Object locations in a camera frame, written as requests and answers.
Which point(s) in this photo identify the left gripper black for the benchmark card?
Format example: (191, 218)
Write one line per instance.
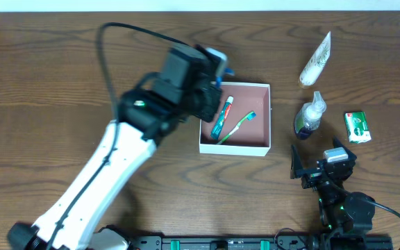
(207, 104)

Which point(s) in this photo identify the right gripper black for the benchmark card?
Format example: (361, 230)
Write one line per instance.
(314, 170)

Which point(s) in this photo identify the blue disposable razor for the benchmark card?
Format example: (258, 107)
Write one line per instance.
(225, 74)

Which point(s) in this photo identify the clear pump soap bottle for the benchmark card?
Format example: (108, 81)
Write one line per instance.
(307, 120)

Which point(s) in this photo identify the Colgate toothpaste tube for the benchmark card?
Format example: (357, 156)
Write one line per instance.
(216, 130)

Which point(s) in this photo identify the green toothbrush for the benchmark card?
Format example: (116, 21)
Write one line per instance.
(249, 116)

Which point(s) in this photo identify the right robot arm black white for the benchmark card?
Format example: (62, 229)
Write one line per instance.
(346, 216)

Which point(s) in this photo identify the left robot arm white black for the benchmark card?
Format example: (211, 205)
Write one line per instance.
(142, 119)

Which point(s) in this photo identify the green soap bar pack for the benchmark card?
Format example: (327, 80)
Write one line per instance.
(357, 127)

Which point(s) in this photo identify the white box pink interior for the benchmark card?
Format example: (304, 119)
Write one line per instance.
(253, 138)

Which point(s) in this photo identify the white lotion tube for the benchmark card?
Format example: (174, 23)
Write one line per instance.
(316, 64)

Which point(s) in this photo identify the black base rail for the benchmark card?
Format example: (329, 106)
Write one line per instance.
(285, 241)

